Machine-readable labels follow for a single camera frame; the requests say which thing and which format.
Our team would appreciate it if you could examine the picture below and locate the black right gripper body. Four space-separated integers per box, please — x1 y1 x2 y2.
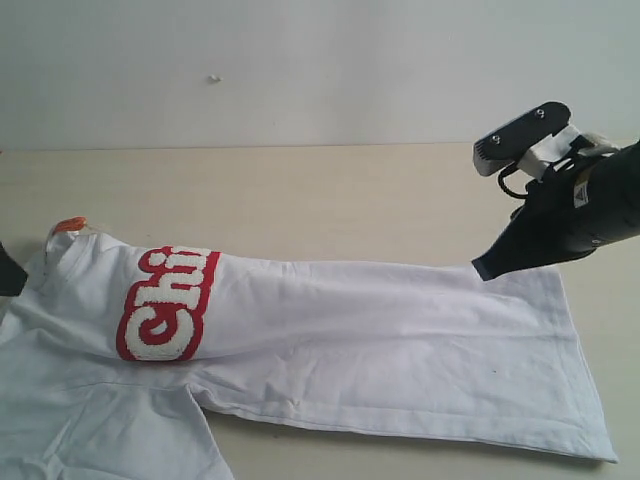
509 149 640 266

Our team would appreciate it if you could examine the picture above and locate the white t-shirt red lettering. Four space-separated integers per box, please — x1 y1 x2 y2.
1 228 617 479

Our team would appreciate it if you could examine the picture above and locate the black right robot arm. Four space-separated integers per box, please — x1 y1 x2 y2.
472 143 639 281

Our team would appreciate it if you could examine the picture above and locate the orange clothing tag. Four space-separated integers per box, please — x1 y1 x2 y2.
52 216 87 234

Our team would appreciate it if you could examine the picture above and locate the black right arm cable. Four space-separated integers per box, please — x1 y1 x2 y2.
496 167 531 200

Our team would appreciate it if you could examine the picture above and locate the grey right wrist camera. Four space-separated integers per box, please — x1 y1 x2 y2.
473 101 571 177

